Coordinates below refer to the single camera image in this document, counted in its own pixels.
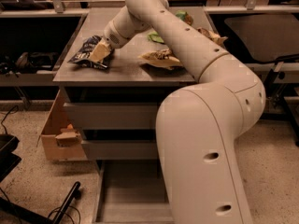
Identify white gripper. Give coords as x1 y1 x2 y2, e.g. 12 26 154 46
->
89 29 131 63

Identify blue chip bag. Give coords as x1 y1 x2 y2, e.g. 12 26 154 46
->
69 35 114 70

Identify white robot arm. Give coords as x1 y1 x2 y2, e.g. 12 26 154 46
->
95 0 265 224

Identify green chip bag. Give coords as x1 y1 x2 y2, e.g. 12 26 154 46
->
147 10 193 45

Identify grey drawer cabinet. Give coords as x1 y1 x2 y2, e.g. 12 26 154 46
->
52 7 219 161

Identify brown and white chip bag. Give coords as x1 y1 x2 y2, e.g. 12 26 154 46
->
139 27 228 70

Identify grey top drawer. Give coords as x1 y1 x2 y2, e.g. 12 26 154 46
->
64 103 158 130

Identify grey middle drawer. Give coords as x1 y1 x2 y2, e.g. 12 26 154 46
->
81 140 158 160

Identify open grey bottom drawer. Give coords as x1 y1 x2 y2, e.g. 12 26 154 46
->
93 160 174 224

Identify black headphones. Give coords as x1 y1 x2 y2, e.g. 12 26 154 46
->
0 51 60 76

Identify cardboard box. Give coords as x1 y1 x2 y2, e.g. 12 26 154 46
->
40 92 86 161

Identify black chair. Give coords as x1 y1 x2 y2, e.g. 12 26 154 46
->
223 13 299 119

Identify black stand with cables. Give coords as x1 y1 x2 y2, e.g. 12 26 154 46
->
0 134 81 224

